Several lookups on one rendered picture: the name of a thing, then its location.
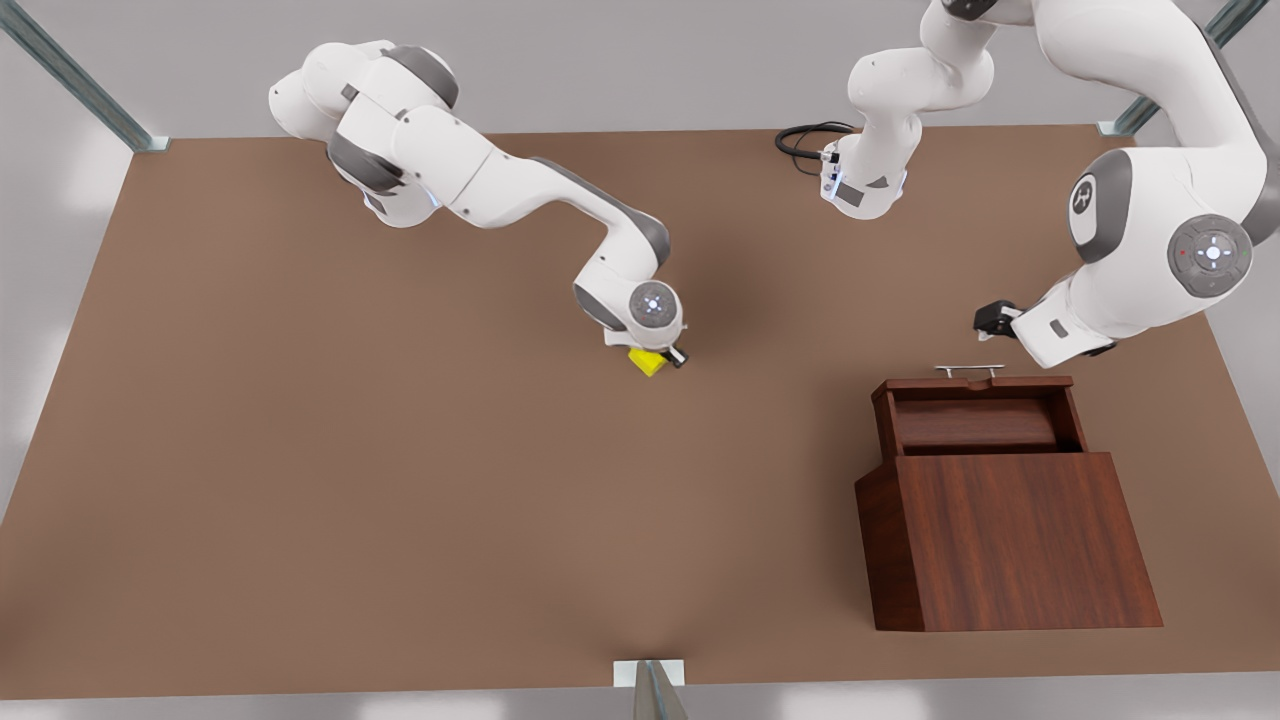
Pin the yellow square block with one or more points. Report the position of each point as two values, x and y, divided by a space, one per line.
648 361

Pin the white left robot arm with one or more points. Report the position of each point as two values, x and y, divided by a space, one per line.
1150 200

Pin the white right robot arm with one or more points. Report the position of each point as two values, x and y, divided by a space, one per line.
520 190

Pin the dark wooden cabinet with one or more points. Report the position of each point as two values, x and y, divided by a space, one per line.
1010 540

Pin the silver frame post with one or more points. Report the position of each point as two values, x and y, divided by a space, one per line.
75 75
1165 85
655 690

